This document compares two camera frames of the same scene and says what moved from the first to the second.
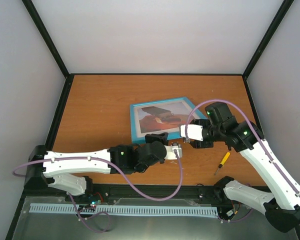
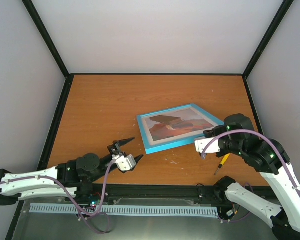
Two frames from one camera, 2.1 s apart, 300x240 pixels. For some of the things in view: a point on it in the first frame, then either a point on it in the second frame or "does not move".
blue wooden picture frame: [197, 114] -> [158, 147]
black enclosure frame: [67, 78] does not move
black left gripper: [149, 138] -> [118, 143]
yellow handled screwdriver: [224, 160] does not move
